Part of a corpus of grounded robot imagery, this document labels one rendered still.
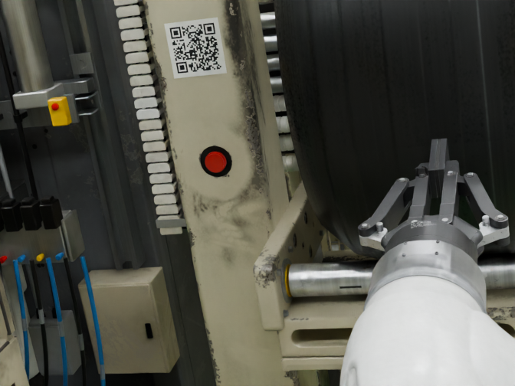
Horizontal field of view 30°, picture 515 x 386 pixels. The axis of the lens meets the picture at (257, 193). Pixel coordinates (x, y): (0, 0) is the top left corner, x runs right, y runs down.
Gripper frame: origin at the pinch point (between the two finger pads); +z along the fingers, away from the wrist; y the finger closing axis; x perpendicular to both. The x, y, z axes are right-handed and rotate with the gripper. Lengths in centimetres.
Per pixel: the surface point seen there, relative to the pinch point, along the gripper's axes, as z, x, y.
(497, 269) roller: 21.1, 25.4, -3.8
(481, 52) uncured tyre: 11.5, -7.1, -4.5
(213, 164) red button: 30.0, 11.8, 33.4
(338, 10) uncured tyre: 13.5, -12.7, 9.9
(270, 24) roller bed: 72, 6, 33
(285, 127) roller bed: 69, 24, 33
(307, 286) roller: 20.6, 26.3, 20.9
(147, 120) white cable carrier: 32, 5, 42
